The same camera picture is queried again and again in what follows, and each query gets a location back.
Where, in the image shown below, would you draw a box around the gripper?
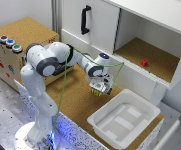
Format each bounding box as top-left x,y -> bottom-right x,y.
89,74 -> 114,96

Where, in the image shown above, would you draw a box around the yellow block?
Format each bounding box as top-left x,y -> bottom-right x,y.
92,90 -> 101,98

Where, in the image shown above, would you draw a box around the pink block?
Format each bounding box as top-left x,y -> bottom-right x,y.
140,58 -> 149,68

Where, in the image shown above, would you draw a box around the white plastic box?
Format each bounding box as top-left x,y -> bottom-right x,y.
86,88 -> 162,150

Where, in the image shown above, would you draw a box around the white sliding door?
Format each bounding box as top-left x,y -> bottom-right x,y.
61,0 -> 121,56

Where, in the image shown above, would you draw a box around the white cabinet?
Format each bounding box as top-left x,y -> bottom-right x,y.
60,0 -> 181,108

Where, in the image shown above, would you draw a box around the green button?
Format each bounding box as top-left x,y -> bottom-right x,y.
11,43 -> 24,55

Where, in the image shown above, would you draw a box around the wooden drawer box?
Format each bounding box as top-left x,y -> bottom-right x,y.
0,16 -> 61,93

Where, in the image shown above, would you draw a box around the blue button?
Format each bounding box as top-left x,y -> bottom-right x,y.
5,38 -> 16,49

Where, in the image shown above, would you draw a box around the red button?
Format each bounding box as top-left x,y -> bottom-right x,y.
0,35 -> 9,45

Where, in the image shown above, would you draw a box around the green cable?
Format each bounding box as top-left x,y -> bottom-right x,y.
47,47 -> 126,150

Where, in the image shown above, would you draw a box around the black door handle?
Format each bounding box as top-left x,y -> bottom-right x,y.
80,4 -> 92,36

